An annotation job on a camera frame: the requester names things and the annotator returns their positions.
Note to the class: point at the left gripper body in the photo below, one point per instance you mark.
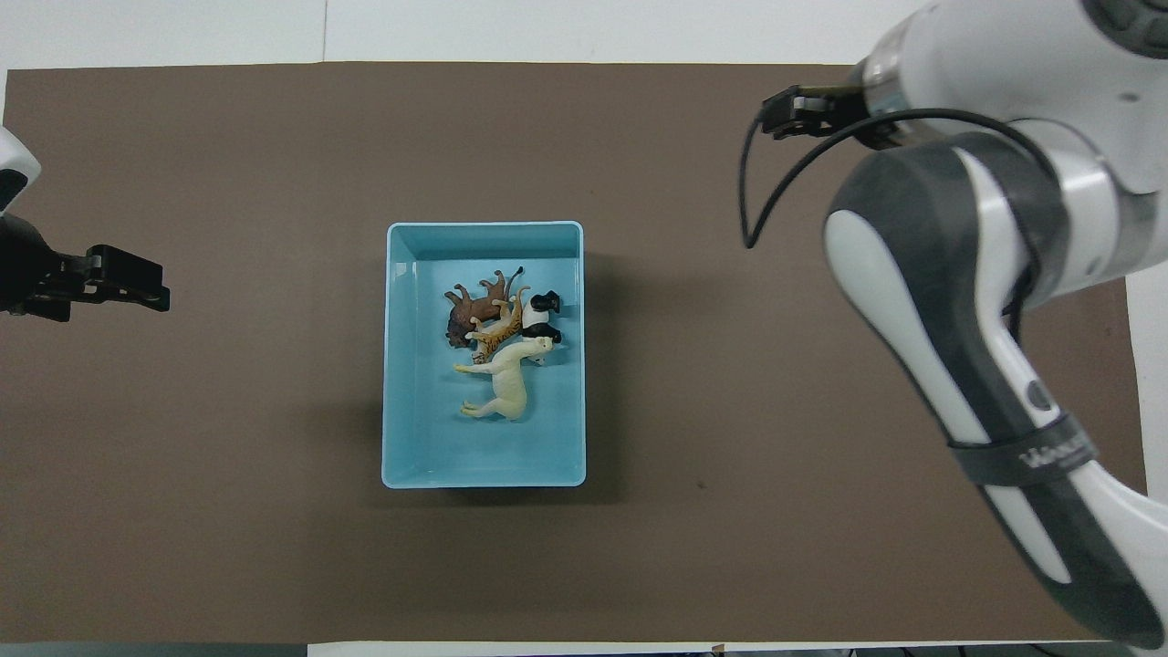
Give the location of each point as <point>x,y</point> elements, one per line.
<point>23,269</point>

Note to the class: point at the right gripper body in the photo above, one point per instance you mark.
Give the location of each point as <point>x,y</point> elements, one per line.
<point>850,114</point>

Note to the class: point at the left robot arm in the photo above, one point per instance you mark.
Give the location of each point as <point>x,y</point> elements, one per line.
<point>13,169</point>

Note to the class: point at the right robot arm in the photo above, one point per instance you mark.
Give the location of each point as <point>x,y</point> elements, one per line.
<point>995,301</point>

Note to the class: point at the light blue storage box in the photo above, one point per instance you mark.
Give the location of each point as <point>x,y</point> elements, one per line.
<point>429,438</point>

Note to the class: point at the black and white animal toy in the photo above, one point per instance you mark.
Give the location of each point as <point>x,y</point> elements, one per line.
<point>540,315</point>

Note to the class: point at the brown lion toy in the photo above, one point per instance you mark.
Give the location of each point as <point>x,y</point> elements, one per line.
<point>467,315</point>

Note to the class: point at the orange striped tiger toy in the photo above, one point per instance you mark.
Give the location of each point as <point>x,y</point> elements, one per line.
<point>497,339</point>

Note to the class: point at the cream white animal toy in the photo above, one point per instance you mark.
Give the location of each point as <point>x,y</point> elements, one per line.
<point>511,388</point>

